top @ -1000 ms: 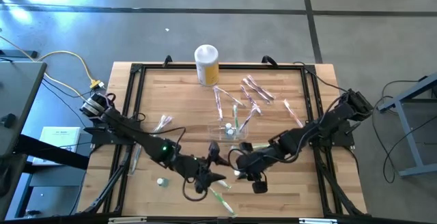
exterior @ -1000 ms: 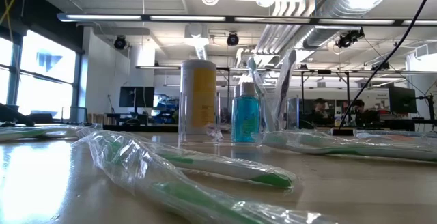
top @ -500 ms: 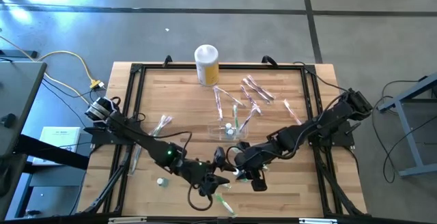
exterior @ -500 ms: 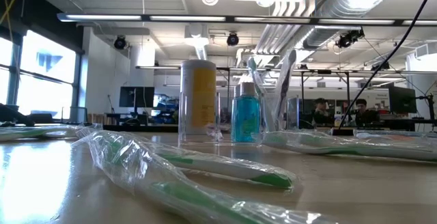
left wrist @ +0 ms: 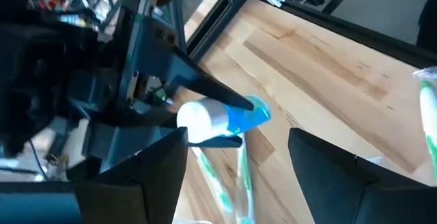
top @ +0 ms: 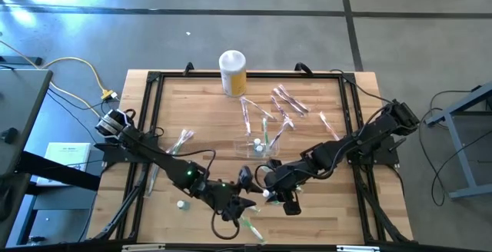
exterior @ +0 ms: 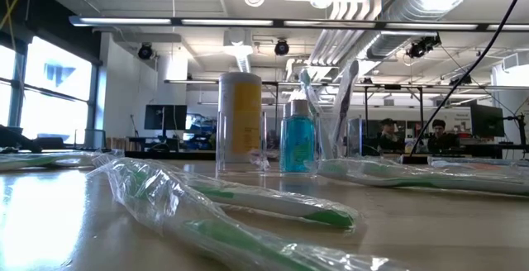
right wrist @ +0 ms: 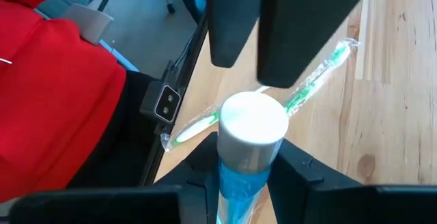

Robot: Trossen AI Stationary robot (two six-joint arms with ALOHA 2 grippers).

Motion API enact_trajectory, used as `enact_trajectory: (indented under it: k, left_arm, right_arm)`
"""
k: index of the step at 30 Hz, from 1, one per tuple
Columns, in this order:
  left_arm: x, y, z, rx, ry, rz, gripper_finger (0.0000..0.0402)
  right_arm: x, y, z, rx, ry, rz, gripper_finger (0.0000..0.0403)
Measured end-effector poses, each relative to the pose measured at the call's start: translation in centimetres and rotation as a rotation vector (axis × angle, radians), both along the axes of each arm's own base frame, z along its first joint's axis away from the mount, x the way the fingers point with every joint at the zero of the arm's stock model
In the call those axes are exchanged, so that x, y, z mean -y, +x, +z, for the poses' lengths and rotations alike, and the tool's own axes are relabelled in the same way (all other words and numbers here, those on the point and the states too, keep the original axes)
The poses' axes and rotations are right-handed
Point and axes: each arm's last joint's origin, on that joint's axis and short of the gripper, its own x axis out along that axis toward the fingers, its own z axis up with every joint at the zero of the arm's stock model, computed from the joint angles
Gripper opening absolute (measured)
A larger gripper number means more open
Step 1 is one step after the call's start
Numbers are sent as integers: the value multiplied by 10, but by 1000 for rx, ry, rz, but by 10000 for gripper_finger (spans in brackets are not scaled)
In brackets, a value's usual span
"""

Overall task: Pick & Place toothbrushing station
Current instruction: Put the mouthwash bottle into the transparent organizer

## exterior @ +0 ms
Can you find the purple toothbrush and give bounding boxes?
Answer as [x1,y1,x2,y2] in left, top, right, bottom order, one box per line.
[330,59,361,159]

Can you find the black ceiling track light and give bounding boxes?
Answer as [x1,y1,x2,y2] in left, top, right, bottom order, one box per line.
[406,34,442,59]

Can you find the long ceiling light bar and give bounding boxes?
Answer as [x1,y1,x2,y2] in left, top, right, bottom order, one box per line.
[69,14,529,33]

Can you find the person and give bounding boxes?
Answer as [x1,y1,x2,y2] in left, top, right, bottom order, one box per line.
[376,117,406,153]
[427,118,460,155]

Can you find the white yellow wipes canister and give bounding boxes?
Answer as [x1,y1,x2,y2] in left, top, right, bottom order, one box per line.
[216,71,264,165]

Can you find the black computer monitor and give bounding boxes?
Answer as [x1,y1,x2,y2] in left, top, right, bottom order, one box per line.
[469,103,506,139]
[143,104,188,131]

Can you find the clear plastic bag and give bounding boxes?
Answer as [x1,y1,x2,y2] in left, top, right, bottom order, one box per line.
[213,109,365,178]

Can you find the large window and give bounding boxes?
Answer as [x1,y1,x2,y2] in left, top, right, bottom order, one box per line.
[0,35,100,146]

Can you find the silver ventilation duct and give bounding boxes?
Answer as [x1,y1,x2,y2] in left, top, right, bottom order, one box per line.
[307,0,483,72]

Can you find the black hanging cable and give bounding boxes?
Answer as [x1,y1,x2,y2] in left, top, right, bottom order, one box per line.
[407,0,529,157]

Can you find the black aluminium table frame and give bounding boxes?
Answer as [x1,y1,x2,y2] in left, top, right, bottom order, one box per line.
[98,149,431,165]

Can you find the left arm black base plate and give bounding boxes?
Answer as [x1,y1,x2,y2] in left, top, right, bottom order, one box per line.
[0,124,66,155]

